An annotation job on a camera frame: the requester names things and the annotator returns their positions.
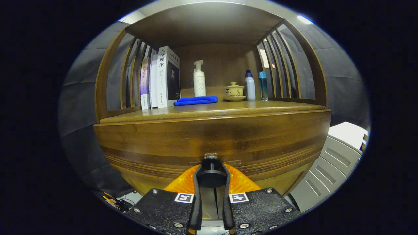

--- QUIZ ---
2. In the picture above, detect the white bottle with blue cap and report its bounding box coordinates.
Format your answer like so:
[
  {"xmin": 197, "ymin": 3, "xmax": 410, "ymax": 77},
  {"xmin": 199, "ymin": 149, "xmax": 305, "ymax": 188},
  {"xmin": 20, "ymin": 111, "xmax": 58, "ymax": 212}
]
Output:
[{"xmin": 245, "ymin": 70, "xmax": 256, "ymax": 101}]

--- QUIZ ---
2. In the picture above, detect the blue folded cloth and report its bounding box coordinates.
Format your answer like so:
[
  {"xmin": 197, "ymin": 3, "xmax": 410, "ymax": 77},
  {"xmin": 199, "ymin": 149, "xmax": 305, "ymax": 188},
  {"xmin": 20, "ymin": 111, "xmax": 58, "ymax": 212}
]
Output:
[{"xmin": 174, "ymin": 95, "xmax": 218, "ymax": 106}]

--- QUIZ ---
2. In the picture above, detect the purple white book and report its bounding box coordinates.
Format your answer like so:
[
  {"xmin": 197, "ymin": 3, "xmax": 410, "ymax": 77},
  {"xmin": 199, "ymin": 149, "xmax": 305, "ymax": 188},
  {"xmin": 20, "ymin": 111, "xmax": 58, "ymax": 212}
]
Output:
[{"xmin": 140, "ymin": 58, "xmax": 151, "ymax": 110}]

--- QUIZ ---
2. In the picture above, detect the clear blue bottle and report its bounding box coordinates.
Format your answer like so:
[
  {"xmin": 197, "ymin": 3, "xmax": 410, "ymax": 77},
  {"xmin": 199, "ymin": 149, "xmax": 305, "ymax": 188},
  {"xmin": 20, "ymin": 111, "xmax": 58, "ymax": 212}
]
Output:
[{"xmin": 258, "ymin": 71, "xmax": 268, "ymax": 101}]

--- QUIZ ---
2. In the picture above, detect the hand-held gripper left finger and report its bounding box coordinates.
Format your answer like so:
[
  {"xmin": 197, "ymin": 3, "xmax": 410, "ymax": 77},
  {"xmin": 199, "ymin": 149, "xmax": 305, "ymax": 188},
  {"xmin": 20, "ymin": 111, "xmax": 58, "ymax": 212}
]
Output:
[{"xmin": 126, "ymin": 164, "xmax": 203, "ymax": 235}]

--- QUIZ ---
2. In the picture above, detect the thin white book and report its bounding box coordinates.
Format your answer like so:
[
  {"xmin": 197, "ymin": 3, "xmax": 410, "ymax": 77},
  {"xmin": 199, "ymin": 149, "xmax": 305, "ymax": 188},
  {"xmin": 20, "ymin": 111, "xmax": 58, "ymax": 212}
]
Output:
[{"xmin": 149, "ymin": 53, "xmax": 159, "ymax": 109}]

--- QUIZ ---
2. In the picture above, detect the wooden countertop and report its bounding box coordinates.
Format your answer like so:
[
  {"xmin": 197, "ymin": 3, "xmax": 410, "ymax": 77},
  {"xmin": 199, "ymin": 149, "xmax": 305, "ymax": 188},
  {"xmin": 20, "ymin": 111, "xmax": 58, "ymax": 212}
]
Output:
[{"xmin": 98, "ymin": 95, "xmax": 327, "ymax": 126}]

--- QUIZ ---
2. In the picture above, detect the black drawer knob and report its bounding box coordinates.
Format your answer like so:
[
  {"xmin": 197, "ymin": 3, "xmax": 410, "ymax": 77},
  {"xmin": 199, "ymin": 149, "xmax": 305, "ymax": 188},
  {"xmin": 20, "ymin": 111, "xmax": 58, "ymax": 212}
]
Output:
[{"xmin": 196, "ymin": 153, "xmax": 228, "ymax": 188}]

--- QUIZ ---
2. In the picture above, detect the yellow lidded tea cup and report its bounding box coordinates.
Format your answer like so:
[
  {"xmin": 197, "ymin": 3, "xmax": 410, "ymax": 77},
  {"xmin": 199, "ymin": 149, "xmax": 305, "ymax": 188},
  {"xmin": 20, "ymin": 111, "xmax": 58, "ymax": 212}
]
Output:
[{"xmin": 224, "ymin": 82, "xmax": 245, "ymax": 97}]

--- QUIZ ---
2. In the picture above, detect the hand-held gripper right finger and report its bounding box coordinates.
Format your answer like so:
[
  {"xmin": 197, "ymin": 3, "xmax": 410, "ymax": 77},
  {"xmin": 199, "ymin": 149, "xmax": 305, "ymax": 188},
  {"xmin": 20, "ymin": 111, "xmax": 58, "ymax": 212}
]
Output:
[{"xmin": 222, "ymin": 163, "xmax": 301, "ymax": 235}]

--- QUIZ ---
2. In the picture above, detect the white pump bottle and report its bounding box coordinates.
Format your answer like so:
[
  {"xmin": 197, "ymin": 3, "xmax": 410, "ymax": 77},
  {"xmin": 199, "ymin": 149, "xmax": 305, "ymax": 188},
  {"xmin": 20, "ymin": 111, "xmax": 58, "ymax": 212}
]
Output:
[{"xmin": 193, "ymin": 60, "xmax": 207, "ymax": 97}]

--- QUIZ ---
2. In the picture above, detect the wooden cabinet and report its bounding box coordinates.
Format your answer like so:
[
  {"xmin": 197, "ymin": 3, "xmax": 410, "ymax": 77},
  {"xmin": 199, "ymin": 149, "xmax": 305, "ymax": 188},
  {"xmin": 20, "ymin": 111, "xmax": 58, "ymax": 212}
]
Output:
[{"xmin": 93, "ymin": 2, "xmax": 332, "ymax": 196}]

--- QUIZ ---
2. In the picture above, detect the large white book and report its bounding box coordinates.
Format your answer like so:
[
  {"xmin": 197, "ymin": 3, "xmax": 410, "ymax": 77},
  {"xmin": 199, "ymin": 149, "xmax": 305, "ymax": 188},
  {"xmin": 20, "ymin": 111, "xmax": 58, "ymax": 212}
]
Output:
[{"xmin": 156, "ymin": 46, "xmax": 181, "ymax": 109}]

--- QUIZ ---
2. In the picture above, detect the bundle of floor cables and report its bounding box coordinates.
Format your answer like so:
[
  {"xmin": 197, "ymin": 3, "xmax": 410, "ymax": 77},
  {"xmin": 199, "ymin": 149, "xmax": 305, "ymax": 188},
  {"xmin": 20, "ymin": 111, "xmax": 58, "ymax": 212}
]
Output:
[{"xmin": 100, "ymin": 190, "xmax": 134, "ymax": 212}]

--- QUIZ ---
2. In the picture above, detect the wooden drawer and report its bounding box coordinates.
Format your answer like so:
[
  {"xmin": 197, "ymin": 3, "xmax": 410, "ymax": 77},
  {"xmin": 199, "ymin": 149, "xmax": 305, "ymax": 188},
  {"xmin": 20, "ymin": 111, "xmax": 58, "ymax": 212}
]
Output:
[{"xmin": 94, "ymin": 111, "xmax": 332, "ymax": 183}]

